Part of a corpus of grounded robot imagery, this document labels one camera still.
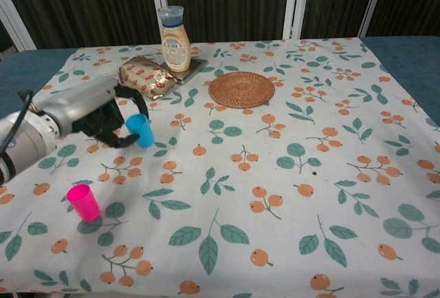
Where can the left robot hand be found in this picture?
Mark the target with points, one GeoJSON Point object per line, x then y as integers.
{"type": "Point", "coordinates": [79, 105]}

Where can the light blue plastic cup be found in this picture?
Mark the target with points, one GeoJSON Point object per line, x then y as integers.
{"type": "Point", "coordinates": [144, 133]}

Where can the pink plastic cup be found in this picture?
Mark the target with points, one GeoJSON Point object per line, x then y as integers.
{"type": "Point", "coordinates": [84, 203]}

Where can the gold foil snack bag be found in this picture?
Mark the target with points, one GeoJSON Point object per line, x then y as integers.
{"type": "Point", "coordinates": [148, 76]}

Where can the beige sauce squeeze bottle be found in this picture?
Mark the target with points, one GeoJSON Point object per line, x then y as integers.
{"type": "Point", "coordinates": [176, 50]}

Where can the dark square coaster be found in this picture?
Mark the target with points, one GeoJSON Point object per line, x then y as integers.
{"type": "Point", "coordinates": [196, 65]}

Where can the round woven rattan coaster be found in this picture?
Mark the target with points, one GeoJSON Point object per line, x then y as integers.
{"type": "Point", "coordinates": [242, 89]}

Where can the floral print tablecloth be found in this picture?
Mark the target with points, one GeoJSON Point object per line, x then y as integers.
{"type": "Point", "coordinates": [258, 191]}

